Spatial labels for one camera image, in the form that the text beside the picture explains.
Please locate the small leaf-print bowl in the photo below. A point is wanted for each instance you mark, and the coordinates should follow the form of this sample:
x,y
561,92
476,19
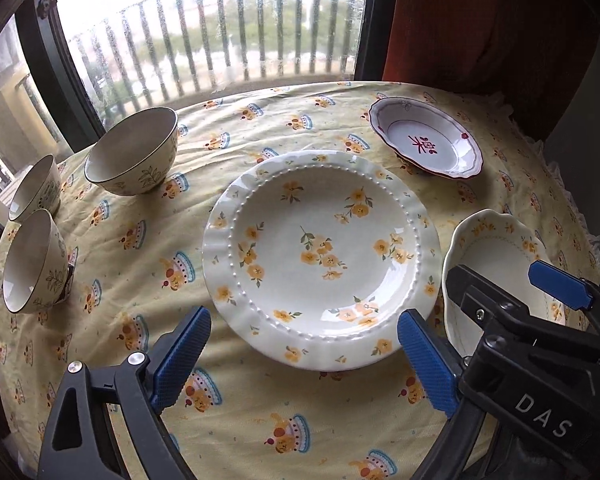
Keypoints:
x,y
30,260
36,190

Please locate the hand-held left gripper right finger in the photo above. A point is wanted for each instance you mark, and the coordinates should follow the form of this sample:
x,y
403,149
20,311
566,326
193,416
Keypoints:
x,y
425,360

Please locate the balcony railing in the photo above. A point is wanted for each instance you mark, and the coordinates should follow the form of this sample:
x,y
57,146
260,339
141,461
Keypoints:
x,y
260,72

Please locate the white hanging cloth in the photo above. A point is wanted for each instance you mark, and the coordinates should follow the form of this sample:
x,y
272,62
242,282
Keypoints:
x,y
0,60

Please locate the scalloped floral bowl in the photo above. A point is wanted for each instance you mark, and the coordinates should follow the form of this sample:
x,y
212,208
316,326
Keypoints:
x,y
490,255

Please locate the yellow printed tablecloth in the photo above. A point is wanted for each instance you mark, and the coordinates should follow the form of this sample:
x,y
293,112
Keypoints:
x,y
280,435

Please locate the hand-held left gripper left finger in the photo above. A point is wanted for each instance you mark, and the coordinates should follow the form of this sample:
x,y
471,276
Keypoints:
x,y
180,355

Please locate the large leaf-print bowl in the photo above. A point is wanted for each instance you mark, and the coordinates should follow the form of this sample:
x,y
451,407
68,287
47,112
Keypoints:
x,y
130,175

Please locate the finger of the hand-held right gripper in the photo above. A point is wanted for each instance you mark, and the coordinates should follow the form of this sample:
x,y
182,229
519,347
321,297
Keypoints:
x,y
560,285
480,295

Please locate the large floral ruffled plate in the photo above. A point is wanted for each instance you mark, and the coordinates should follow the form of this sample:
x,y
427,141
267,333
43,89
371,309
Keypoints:
x,y
320,230

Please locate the black window frame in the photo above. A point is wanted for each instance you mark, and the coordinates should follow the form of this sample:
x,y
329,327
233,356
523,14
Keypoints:
x,y
55,60

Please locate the red-rimmed white plate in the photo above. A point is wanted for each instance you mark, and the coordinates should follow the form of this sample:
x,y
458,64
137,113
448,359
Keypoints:
x,y
420,127

